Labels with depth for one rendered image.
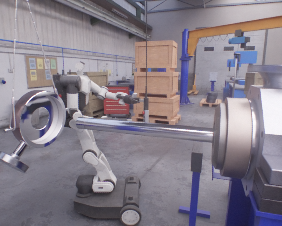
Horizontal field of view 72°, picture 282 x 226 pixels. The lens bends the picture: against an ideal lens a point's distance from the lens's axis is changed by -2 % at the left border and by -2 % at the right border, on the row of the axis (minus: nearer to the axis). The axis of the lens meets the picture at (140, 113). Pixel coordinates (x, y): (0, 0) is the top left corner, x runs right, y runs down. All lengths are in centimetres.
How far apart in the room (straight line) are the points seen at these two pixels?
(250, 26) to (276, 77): 644
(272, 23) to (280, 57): 761
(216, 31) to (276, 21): 188
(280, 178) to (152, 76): 464
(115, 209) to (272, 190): 154
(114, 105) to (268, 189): 521
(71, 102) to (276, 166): 140
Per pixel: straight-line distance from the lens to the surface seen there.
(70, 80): 165
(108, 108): 576
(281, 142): 82
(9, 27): 634
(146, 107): 183
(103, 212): 208
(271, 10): 1484
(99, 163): 197
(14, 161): 128
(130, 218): 202
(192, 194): 160
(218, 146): 88
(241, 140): 85
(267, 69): 90
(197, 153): 137
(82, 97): 181
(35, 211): 246
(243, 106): 92
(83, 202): 212
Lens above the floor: 139
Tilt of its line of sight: 12 degrees down
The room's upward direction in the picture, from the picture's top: straight up
